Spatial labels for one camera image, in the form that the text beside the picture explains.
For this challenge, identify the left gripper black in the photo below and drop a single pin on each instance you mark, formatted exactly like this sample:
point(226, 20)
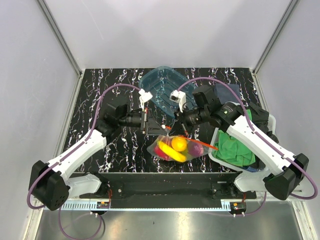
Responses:
point(154, 128)

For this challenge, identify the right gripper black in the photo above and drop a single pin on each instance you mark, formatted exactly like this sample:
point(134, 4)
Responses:
point(177, 129)

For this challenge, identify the clear zip top bag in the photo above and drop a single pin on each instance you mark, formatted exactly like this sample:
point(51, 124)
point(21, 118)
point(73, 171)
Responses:
point(167, 139)

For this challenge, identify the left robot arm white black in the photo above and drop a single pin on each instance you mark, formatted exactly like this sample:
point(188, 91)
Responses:
point(52, 182)

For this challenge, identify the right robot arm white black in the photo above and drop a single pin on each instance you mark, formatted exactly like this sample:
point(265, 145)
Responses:
point(283, 170)

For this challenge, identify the orange fake fruit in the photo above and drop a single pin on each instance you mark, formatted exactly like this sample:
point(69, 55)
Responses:
point(179, 143)

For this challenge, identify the red fake fruit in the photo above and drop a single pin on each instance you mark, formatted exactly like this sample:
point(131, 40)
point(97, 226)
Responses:
point(160, 154)

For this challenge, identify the purple fake fruit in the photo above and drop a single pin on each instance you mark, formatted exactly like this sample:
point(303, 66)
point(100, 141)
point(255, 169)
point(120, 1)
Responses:
point(195, 149)

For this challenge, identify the yellow fake banana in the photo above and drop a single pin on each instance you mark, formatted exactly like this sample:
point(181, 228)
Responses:
point(169, 151)

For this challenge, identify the teal plastic container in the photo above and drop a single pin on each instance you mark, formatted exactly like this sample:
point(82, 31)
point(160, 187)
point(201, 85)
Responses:
point(161, 82)

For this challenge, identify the green cloth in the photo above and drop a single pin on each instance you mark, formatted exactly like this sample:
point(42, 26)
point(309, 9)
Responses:
point(232, 151)

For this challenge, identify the navy folded cloth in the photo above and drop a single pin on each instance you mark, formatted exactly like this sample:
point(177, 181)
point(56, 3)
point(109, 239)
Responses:
point(225, 95)

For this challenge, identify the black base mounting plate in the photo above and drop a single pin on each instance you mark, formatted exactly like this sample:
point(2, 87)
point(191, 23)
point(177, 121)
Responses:
point(164, 191)

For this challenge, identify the black cloth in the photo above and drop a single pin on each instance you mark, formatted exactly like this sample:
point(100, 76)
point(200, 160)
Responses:
point(260, 118)

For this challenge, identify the white plastic basket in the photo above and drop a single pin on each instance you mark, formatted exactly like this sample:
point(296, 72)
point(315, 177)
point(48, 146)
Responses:
point(257, 166)

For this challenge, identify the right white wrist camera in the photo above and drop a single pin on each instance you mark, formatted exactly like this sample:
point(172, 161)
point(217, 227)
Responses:
point(179, 97)

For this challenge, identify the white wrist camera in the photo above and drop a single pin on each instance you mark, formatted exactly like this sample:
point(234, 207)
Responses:
point(179, 97)
point(144, 97)

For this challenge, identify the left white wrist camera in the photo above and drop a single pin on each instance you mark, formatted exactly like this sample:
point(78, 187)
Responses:
point(144, 97)

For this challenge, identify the left aluminium frame post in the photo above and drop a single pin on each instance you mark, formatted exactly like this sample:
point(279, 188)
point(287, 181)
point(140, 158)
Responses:
point(59, 36)

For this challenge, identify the aluminium frame post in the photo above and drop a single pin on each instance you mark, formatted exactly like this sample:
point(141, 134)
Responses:
point(59, 36)
point(276, 34)

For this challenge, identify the right aluminium frame post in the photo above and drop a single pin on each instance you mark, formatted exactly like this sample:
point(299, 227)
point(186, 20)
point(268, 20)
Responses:
point(276, 34)

